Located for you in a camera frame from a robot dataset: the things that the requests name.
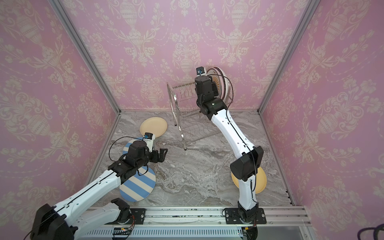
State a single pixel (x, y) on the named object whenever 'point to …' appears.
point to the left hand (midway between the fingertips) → (161, 149)
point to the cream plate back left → (156, 125)
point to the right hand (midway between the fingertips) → (211, 82)
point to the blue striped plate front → (140, 186)
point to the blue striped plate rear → (126, 149)
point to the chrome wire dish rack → (193, 126)
